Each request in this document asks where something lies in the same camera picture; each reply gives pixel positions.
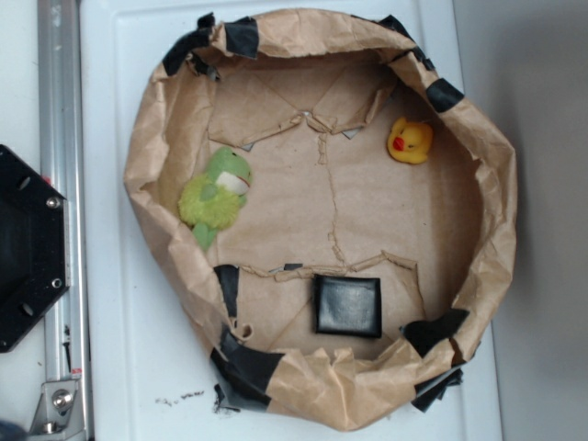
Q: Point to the aluminium extrusion rail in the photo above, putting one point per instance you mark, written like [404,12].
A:
[66,324]

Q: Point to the yellow rubber duck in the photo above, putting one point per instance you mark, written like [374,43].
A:
[410,142]

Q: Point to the black square pad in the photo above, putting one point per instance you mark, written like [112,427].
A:
[347,306]

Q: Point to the green plush animal toy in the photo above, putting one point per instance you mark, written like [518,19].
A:
[210,202]

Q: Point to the brown paper bag bin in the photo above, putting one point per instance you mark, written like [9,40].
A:
[308,98]

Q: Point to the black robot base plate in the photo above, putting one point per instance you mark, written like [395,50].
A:
[33,254]

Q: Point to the metal corner bracket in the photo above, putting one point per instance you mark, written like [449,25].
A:
[59,414]

